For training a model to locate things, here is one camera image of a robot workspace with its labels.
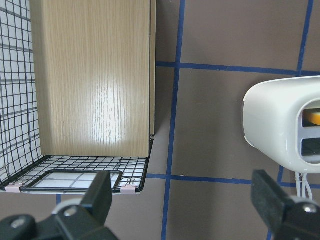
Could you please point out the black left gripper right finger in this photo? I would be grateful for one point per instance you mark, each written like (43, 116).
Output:
(287, 217)

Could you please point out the pink binder clip left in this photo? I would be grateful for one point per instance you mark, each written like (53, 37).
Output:
(13, 188)

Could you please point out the wire basket with checked liner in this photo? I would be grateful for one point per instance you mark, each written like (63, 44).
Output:
(21, 158)

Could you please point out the light wooden board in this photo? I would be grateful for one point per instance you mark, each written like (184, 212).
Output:
(94, 64)

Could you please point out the pink binder clip right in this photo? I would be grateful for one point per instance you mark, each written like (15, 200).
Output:
(128, 188)

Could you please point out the pink binder clip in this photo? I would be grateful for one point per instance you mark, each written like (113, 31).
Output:
(128, 188)
(13, 188)

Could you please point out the yellow toast slice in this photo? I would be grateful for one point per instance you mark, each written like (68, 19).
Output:
(312, 117)

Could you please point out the white two-slot toaster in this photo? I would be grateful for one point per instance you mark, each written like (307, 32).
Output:
(272, 119)

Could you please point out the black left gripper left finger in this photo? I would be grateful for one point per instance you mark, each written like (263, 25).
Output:
(71, 220)

